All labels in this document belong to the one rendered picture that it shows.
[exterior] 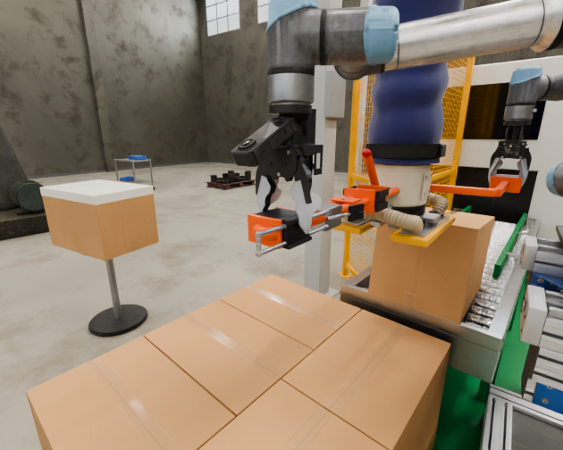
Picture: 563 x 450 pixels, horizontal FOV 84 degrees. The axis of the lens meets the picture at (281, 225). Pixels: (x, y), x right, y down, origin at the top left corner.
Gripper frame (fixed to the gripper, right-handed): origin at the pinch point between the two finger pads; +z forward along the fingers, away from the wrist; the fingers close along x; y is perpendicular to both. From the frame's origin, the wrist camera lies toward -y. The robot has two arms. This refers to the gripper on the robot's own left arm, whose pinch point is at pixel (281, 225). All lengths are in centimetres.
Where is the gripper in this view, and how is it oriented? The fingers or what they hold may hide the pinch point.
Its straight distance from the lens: 56.0
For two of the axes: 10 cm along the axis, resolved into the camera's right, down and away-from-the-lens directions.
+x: -7.8, -1.8, 6.0
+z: -0.1, 9.6, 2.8
